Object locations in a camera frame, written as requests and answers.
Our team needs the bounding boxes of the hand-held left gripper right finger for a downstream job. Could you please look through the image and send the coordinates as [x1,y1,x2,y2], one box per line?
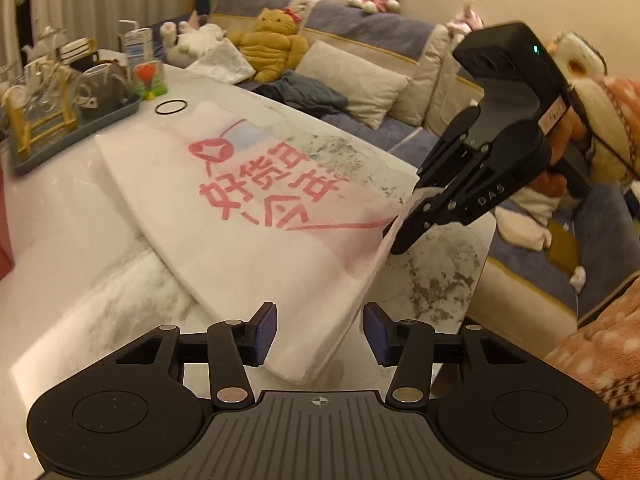
[363,302,526,405]

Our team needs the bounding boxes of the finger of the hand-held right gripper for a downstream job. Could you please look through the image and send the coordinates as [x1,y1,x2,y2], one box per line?
[417,104,483,191]
[382,142,501,257]

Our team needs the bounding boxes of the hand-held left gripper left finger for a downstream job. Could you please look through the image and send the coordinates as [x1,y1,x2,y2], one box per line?
[115,301,279,407]

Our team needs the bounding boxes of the white red-printed shopping bag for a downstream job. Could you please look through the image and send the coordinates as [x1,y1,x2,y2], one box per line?
[94,100,442,387]

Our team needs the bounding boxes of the person's right hand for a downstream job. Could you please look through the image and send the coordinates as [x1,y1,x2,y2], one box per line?
[547,109,587,162]

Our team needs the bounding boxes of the round white brown plush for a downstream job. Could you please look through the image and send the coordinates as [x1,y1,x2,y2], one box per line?
[546,31,609,82]

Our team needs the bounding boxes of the pink bunny plush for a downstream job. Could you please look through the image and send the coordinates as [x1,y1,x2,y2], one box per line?
[446,0,485,37]

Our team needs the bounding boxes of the beige pillow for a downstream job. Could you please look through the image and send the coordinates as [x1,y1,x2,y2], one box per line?
[387,22,488,129]
[295,40,410,131]

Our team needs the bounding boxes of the blue beige sofa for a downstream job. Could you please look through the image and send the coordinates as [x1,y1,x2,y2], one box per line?
[150,0,640,332]

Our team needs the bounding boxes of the dark clothes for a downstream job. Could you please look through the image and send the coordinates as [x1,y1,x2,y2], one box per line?
[255,70,351,117]

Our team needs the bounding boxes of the yellow muscular cat plush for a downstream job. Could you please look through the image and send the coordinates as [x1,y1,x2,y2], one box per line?
[227,6,314,84]

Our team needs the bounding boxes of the pink spotted fleece clothing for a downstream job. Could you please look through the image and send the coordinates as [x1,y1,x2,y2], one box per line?
[544,270,640,480]

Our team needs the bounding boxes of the grey speckled cloth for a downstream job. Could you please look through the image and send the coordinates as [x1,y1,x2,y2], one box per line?
[187,37,256,85]

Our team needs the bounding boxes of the teal tray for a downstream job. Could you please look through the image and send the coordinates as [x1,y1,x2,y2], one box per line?
[9,92,142,177]

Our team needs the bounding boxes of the white cat plush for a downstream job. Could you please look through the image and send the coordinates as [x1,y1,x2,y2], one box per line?
[160,10,227,69]

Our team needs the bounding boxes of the red cardboard box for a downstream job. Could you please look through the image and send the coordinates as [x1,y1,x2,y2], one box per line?
[0,170,16,281]

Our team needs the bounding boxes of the glass teapot with funnel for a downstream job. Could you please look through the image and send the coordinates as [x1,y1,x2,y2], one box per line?
[75,62,139,122]

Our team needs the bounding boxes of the milk carton with straw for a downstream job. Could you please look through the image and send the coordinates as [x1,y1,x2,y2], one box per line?
[119,20,155,69]

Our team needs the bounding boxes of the wooden cup rack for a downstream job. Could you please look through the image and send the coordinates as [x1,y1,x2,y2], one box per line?
[2,62,81,154]

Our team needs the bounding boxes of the glass pitcher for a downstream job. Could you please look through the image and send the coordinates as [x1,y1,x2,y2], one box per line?
[20,57,76,126]

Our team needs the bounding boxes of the black white striped cup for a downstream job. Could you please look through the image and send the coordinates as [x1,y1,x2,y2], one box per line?
[59,37,99,69]

